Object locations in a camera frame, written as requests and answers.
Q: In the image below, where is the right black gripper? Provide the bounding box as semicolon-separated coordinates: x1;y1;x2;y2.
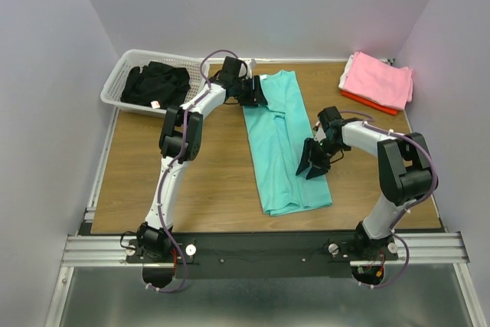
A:
294;137;343;180

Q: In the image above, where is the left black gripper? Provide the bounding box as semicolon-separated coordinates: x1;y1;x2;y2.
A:
231;76;266;107

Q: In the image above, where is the teal t shirt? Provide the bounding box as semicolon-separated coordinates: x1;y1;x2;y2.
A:
243;70;332;216

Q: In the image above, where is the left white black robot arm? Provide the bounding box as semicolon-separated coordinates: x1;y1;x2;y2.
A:
136;54;267;262

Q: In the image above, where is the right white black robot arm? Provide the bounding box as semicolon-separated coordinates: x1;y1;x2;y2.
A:
296;106;439;260

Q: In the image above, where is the folded orange t shirt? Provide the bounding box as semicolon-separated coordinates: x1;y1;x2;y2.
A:
340;90;398;116

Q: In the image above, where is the black t shirt in basket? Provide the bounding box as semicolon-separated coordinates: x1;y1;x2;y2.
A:
120;61;190;110

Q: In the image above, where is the folded pink t shirt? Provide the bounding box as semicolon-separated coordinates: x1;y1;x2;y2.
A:
338;51;413;111

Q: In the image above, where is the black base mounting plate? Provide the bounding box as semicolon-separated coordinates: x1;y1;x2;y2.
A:
124;231;398;283

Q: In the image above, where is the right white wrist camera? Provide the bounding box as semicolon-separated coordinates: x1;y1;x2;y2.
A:
312;121;325;142

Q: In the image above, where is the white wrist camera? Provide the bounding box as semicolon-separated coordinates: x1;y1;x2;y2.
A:
242;58;256;76
312;121;325;142

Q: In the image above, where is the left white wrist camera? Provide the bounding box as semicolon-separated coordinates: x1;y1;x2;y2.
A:
242;58;256;76

